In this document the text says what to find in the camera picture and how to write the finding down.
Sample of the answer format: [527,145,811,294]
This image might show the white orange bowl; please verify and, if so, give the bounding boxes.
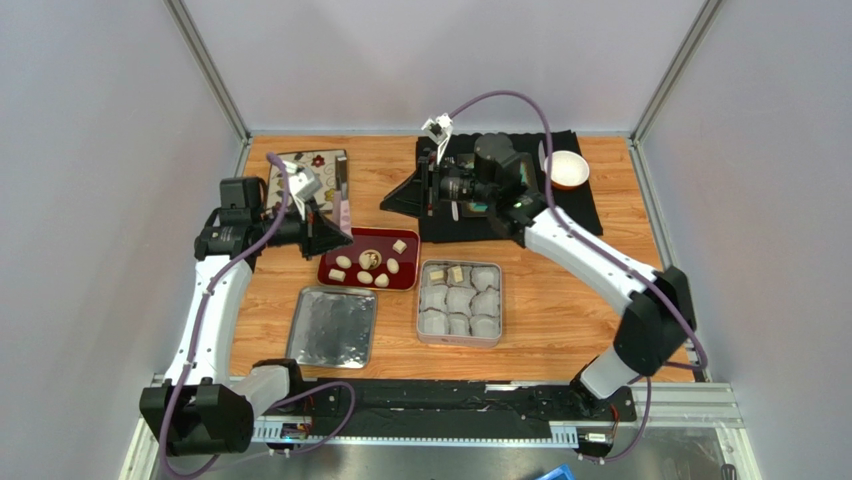
[550,150,590,190]

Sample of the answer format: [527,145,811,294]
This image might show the floral square plate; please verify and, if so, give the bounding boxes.
[266,149,348,214]

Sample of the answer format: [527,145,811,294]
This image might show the white oval chocolate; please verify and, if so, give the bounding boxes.
[386,258,400,274]
[335,256,352,269]
[357,271,374,285]

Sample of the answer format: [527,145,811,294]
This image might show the blue plastic object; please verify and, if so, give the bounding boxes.
[535,464,575,480]

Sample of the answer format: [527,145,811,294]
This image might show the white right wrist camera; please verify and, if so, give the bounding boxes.
[421,113,454,166]

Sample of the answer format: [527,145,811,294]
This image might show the silver tin lid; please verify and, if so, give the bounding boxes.
[286,286,378,369]

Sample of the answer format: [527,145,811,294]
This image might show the green square plate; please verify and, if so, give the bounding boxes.
[457,152,539,218]

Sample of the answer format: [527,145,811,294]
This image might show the pink metal tin box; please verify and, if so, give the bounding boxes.
[415,260,504,349]

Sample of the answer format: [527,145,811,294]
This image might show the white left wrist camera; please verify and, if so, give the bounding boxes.
[285,162,322,219]

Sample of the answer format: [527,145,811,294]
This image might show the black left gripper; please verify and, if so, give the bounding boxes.
[252,197,352,262]

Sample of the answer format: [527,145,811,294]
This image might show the red lacquer tray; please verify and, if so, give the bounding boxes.
[316,227,421,291]

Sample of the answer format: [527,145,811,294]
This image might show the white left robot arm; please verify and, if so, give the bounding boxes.
[139,153,353,458]

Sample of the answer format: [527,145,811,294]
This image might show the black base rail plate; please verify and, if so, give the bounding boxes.
[240,375,638,441]

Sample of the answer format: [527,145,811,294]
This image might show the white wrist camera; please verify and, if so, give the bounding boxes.
[285,162,322,219]
[421,113,454,166]

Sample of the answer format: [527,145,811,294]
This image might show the silver knife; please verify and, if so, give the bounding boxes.
[538,140,554,198]

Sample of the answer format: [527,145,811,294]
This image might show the pink handled metal tongs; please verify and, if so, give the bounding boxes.
[333,187,352,236]

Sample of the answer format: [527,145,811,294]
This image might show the black cloth placemat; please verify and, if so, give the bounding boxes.
[418,130,604,243]

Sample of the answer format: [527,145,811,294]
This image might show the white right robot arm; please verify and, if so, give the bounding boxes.
[380,133,695,404]

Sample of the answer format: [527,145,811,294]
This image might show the white heart chocolate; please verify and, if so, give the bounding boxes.
[374,273,390,288]
[358,249,382,271]

